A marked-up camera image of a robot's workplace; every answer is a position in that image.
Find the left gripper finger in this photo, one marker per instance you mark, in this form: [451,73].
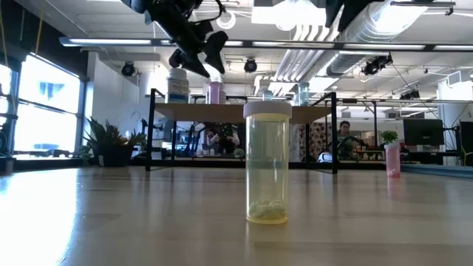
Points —
[196,63]
[218,48]

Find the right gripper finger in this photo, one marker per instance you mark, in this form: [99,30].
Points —
[333,11]
[353,11]

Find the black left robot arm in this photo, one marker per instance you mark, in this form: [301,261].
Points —
[162,9]

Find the yellow medicine bottle white cap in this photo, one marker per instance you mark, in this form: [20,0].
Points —
[267,166]

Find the black ceiling spot lamp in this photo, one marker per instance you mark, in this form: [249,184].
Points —
[250,65]
[377,64]
[128,69]

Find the long ceiling light bar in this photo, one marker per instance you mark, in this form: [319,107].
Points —
[111,41]

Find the person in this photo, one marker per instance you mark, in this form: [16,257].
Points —
[222,140]
[345,136]

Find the large potted green plant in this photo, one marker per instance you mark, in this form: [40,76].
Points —
[111,147]

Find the small green potted plant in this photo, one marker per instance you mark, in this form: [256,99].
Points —
[388,136]

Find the black computer monitor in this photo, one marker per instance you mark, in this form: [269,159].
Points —
[423,132]

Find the white round object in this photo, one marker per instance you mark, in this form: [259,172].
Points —
[325,157]

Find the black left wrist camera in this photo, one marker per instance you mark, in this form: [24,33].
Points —
[203,29]

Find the silver ventilation duct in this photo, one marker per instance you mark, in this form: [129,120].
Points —
[354,44]

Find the wooden shelf black frame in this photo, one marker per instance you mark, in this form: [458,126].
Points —
[207,112]

